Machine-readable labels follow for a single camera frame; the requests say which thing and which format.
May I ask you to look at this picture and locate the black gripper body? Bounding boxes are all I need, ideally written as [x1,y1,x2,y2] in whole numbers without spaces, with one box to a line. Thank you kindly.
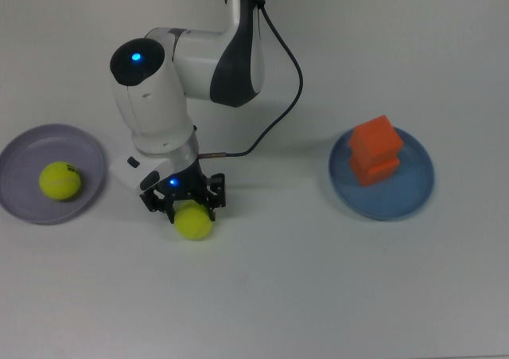
[157,162,208,201]

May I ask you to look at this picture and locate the plain yellow tennis ball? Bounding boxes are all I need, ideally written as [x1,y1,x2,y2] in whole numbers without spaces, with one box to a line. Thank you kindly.
[173,200,213,241]

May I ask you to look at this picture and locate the yellow tennis ball black print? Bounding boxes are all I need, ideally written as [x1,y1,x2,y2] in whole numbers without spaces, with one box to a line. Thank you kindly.
[38,160,82,201]

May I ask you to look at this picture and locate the orange foam cube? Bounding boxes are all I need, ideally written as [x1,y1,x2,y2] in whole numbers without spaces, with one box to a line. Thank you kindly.
[348,115,405,166]
[348,154,401,188]

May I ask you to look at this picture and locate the purple plate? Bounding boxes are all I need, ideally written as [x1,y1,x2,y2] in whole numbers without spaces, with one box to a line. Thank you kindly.
[0,123,107,225]

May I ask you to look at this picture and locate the blue plate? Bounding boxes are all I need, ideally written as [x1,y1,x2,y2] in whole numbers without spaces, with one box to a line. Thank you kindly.
[328,122,434,220]

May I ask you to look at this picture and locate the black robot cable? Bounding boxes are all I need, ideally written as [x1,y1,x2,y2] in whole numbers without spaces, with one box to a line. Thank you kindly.
[197,4,305,159]

